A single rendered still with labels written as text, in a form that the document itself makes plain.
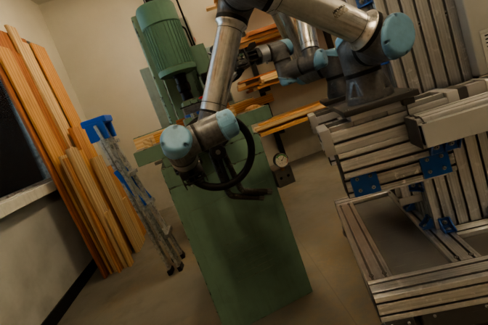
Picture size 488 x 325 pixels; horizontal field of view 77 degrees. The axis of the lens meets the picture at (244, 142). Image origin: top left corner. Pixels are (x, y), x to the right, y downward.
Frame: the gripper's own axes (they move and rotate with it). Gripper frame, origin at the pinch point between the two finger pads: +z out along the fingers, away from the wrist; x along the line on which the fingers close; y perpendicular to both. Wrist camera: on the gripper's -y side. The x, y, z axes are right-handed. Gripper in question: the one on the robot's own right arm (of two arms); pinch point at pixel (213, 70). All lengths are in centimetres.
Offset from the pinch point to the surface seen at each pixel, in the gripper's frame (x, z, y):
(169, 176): 35.1, 31.6, -3.4
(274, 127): 34, -85, -203
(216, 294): 90, 30, -9
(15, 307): 77, 137, -72
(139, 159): 24.4, 40.0, -2.3
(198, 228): 60, 28, -6
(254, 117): 24.1, -10.5, -2.2
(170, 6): -33.4, 6.8, -6.4
